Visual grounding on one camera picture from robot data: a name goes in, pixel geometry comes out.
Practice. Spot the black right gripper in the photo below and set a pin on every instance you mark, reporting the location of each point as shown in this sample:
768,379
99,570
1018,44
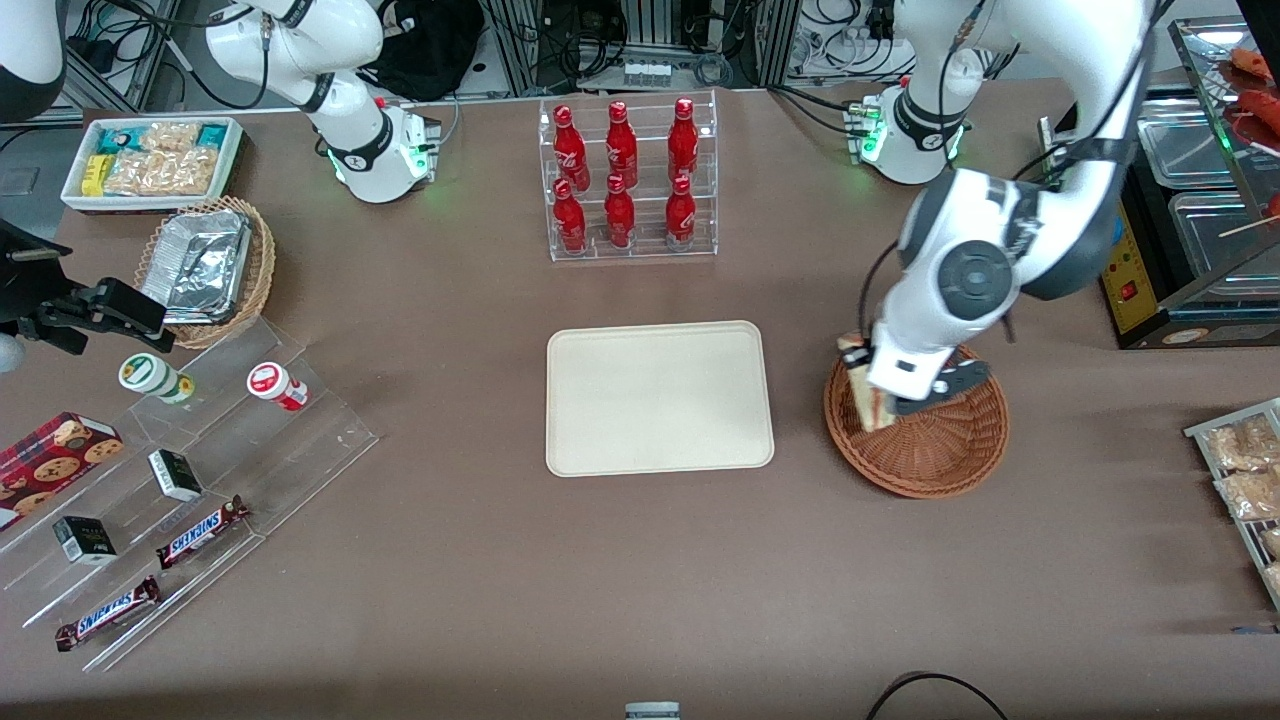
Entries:
22,285

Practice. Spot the triangular sandwich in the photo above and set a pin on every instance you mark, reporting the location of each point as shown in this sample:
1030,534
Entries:
870,400

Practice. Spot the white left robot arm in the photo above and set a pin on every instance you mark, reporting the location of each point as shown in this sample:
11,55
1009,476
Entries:
970,270

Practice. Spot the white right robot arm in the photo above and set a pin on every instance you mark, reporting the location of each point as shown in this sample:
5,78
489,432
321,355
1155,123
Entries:
350,100

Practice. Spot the brown wicker basket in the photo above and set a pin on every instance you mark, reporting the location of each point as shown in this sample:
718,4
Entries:
940,460

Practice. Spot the silver foil tray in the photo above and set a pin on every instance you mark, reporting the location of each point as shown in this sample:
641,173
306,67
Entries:
195,265

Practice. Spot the light wicker basket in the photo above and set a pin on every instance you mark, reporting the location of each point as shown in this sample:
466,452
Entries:
262,270

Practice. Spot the cream rectangular tray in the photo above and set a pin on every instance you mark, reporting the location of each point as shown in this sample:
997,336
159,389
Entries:
660,400

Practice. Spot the green lid cup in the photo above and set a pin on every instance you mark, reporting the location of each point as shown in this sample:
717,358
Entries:
150,375

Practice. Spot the white snack bin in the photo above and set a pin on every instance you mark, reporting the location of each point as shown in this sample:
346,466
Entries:
70,195

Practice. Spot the yellow snack pack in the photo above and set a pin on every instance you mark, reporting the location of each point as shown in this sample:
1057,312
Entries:
94,175

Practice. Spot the red cookie box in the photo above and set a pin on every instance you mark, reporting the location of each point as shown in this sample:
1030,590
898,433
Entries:
50,465

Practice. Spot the clear cracker bag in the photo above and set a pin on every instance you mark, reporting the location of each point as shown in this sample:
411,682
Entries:
165,172

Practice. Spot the small black box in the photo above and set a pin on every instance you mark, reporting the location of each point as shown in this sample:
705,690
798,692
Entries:
175,475
85,540

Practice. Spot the teal snack pack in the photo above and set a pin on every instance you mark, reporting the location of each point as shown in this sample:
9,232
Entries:
120,140

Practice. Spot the red lid cup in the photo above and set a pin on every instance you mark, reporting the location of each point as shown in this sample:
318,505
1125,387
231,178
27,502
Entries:
272,383

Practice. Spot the Snickers chocolate bar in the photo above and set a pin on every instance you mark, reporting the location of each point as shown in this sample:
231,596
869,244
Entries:
105,612
200,532

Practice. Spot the black food warmer cabinet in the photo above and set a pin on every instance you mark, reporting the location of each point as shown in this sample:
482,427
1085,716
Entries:
1130,290

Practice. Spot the clear acrylic stepped display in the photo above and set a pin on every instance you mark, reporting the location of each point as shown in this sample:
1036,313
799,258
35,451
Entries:
300,450

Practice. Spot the red cola bottle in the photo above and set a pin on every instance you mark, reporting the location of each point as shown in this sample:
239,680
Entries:
621,145
570,150
680,218
570,222
683,140
619,218

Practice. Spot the clear acrylic bottle rack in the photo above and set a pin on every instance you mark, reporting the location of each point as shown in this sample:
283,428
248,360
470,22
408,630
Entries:
645,245

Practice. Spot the clear snack bag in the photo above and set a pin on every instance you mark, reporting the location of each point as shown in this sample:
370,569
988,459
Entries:
1250,495
1240,445

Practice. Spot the steel food pan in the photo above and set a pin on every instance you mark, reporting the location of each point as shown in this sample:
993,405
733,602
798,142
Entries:
1220,235
1190,150

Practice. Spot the small grey device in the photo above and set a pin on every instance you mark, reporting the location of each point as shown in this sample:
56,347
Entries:
652,712

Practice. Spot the white power strip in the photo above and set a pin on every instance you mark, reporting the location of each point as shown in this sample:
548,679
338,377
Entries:
647,74

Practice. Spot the black bag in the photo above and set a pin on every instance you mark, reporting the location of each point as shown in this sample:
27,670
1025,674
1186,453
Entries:
430,50

